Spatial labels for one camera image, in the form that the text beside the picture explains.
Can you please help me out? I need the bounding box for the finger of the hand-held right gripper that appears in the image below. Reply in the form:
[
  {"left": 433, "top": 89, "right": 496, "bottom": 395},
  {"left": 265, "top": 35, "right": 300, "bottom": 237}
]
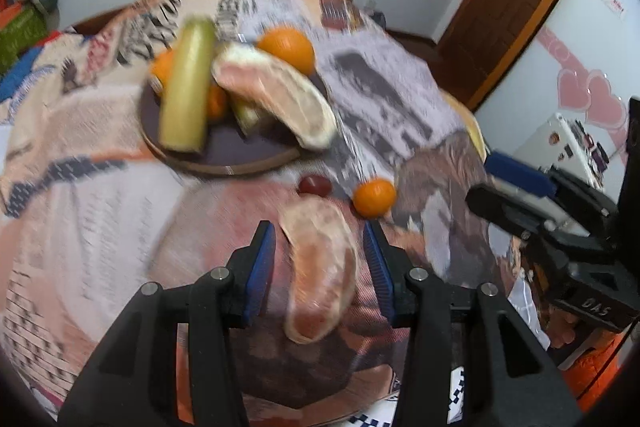
[
  {"left": 484, "top": 151, "right": 617, "bottom": 218},
  {"left": 465, "top": 185, "right": 607, "bottom": 254}
]

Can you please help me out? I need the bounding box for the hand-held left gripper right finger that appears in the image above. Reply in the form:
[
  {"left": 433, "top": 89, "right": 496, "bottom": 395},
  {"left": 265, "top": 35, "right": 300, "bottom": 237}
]
[{"left": 362, "top": 219, "right": 586, "bottom": 427}]

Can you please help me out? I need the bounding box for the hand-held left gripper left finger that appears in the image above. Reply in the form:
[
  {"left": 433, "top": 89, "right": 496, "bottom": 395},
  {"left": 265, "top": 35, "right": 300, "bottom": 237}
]
[{"left": 57, "top": 219, "right": 277, "bottom": 427}]

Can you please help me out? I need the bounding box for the peeled pomelo segment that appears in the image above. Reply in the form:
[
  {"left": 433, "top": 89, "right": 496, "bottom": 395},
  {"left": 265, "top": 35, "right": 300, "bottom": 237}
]
[
  {"left": 211, "top": 44, "right": 338, "bottom": 151},
  {"left": 277, "top": 197, "right": 358, "bottom": 345}
]

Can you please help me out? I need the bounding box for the small tangerine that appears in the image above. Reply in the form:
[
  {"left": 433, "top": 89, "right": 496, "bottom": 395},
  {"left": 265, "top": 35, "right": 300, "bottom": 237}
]
[
  {"left": 207, "top": 84, "right": 230, "bottom": 120},
  {"left": 353, "top": 178, "right": 397, "bottom": 218}
]

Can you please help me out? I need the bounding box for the purple plate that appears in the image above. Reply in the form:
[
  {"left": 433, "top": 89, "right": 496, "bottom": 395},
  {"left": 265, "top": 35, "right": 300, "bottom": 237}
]
[{"left": 140, "top": 72, "right": 331, "bottom": 178}]

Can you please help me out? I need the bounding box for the green sugarcane piece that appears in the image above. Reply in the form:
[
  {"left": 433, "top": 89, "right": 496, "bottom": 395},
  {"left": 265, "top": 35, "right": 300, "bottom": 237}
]
[
  {"left": 230, "top": 97, "right": 276, "bottom": 138},
  {"left": 159, "top": 18, "right": 217, "bottom": 152}
]

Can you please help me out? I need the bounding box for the large orange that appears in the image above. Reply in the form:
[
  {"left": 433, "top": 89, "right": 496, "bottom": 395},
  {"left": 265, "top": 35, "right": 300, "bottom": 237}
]
[
  {"left": 257, "top": 27, "right": 316, "bottom": 75},
  {"left": 150, "top": 49, "right": 176, "bottom": 95}
]

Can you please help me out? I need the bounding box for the person's right hand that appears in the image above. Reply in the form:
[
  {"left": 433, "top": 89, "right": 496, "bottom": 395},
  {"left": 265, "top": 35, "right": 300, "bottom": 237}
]
[{"left": 547, "top": 307, "right": 593, "bottom": 358}]

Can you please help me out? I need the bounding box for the red date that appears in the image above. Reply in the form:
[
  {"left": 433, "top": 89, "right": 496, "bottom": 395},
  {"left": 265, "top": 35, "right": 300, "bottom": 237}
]
[{"left": 297, "top": 174, "right": 332, "bottom": 198}]

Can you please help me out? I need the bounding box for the white wardrobe door with hearts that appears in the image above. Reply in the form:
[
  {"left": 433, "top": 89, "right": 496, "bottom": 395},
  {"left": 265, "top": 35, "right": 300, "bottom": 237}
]
[{"left": 472, "top": 0, "right": 640, "bottom": 188}]

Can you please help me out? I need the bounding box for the printed blanket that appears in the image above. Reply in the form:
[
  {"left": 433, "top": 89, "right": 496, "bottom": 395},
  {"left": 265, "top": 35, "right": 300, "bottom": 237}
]
[{"left": 0, "top": 0, "right": 551, "bottom": 427}]

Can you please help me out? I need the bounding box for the green storage box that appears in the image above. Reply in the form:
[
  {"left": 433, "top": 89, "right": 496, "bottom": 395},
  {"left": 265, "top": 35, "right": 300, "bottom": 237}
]
[{"left": 0, "top": 7, "right": 48, "bottom": 75}]

